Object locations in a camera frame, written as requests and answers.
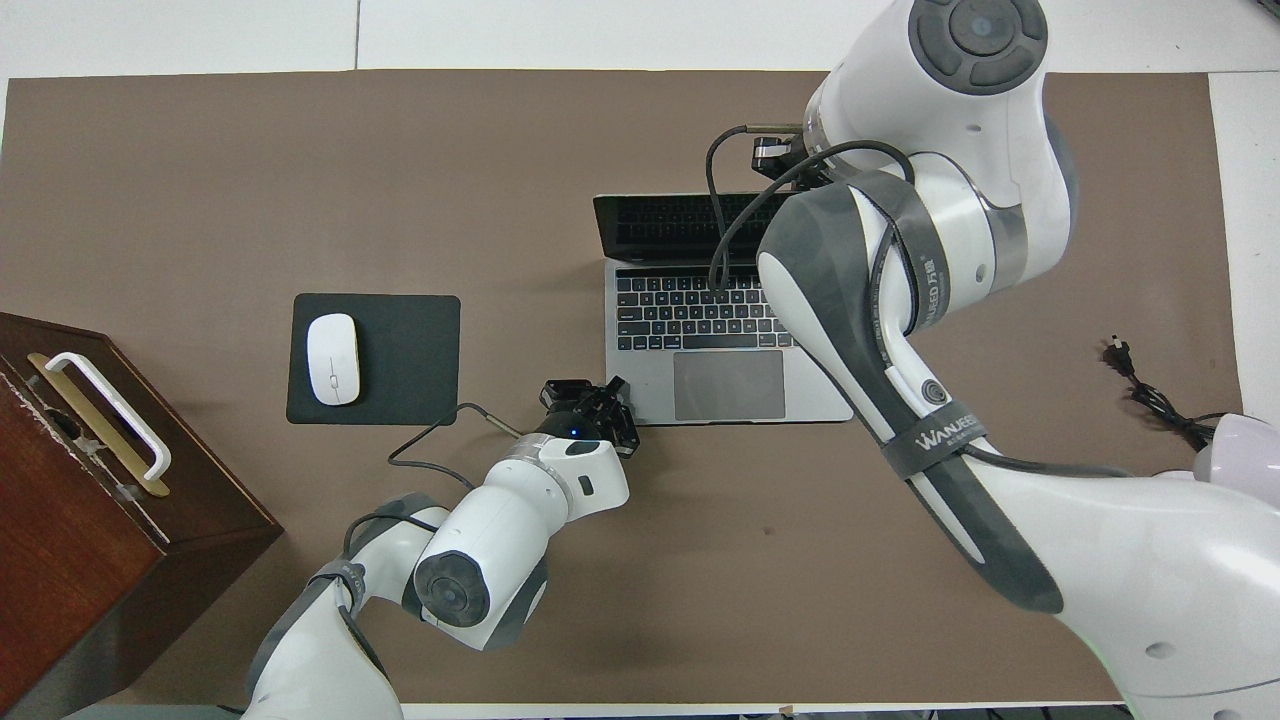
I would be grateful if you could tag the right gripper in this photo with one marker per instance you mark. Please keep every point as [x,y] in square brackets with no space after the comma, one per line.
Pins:
[772,152]

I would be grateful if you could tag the silver laptop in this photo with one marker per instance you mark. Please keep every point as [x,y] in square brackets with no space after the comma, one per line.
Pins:
[700,330]

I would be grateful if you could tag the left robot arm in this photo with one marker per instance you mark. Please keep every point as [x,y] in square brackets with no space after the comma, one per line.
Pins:
[500,520]

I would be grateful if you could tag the brown wooden box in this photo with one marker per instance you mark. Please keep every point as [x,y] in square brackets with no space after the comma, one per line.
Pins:
[80,560]

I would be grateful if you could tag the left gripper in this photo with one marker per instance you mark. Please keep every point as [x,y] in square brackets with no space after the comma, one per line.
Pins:
[572,425]

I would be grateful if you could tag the black mouse pad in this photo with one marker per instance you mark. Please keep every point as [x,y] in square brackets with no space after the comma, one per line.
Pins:
[410,360]

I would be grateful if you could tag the white computer mouse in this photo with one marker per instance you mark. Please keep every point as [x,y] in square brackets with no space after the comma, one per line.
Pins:
[333,360]

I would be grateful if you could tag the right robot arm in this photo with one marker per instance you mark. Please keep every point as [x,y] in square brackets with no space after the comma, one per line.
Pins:
[1000,200]

